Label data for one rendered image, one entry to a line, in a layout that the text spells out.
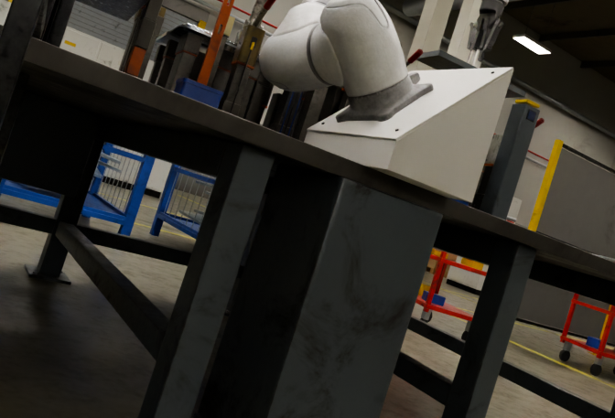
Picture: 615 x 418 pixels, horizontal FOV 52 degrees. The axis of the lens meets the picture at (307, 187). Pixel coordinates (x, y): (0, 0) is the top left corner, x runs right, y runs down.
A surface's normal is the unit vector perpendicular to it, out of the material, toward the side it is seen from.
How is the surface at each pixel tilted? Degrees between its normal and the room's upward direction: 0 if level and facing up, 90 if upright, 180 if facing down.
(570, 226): 90
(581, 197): 90
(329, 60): 132
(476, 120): 90
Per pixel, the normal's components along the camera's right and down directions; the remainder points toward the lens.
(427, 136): 0.50, 0.13
